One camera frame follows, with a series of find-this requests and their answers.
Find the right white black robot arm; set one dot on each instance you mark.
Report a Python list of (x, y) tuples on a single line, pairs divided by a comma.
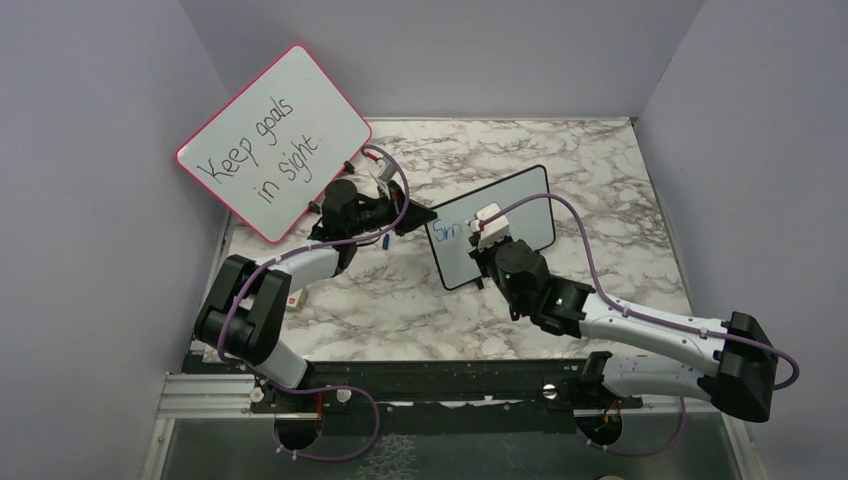
[(729, 363)]

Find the small white red box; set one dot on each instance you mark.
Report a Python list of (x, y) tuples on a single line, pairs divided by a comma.
[(297, 300)]

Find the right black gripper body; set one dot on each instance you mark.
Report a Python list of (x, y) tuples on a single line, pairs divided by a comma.
[(486, 257)]

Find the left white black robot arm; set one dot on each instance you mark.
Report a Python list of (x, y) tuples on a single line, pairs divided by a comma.
[(243, 313)]

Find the black aluminium mounting rail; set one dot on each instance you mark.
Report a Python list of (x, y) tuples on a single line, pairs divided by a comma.
[(408, 397)]

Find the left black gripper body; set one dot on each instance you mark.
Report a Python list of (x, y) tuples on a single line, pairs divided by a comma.
[(381, 212)]

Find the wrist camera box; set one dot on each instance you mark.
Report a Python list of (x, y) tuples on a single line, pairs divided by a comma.
[(488, 227), (382, 173)]

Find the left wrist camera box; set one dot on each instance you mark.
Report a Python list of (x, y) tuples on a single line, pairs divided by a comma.
[(382, 173)]

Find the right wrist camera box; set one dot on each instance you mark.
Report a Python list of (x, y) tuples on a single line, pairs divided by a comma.
[(488, 227)]

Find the pink framed whiteboard with writing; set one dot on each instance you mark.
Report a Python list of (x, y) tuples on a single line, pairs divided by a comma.
[(277, 144)]

